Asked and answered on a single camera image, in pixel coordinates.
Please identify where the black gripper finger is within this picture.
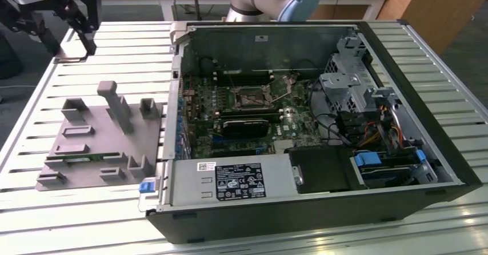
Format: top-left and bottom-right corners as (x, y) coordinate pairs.
(0, 5), (62, 57)
(62, 0), (102, 58)

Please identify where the CPU with silver top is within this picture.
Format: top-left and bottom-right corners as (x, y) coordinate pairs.
(52, 55), (90, 65)

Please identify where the black RAM slot row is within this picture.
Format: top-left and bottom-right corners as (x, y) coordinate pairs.
(214, 67), (320, 86)
(218, 109), (290, 122)

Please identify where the CPU socket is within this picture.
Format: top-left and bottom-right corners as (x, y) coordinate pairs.
(230, 85), (274, 110)

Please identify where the grey plastic parts rack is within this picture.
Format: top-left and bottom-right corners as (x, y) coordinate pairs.
(33, 80), (169, 193)

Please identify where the green RAM stick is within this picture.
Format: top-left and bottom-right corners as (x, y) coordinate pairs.
(61, 153), (120, 164)

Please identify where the black graphics card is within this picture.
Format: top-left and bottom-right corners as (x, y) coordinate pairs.
(221, 118), (270, 141)

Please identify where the blue case latch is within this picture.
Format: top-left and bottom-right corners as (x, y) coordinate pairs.
(138, 181), (157, 195)

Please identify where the metal socket cover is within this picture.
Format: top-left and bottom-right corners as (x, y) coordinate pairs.
(278, 73), (302, 103)

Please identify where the grey power supply unit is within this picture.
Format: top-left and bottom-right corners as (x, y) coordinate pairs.
(168, 155), (298, 205)

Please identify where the green motherboard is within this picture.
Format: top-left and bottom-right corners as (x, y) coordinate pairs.
(178, 71), (336, 158)

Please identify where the metal disk bay cage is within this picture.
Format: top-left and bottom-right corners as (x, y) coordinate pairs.
(318, 35), (384, 116)

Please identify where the black plastic shroud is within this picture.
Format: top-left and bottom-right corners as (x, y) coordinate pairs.
(288, 146), (368, 195)

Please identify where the black open PC case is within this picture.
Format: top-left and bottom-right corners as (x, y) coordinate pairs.
(145, 19), (484, 246)

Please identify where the blue disk carrier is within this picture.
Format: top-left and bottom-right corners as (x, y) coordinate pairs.
(352, 150), (382, 170)

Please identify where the wooden cabinet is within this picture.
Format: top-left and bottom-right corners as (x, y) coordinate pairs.
(392, 0), (488, 56)

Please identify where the coloured power wire bundle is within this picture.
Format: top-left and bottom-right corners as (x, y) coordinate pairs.
(357, 103), (405, 150)

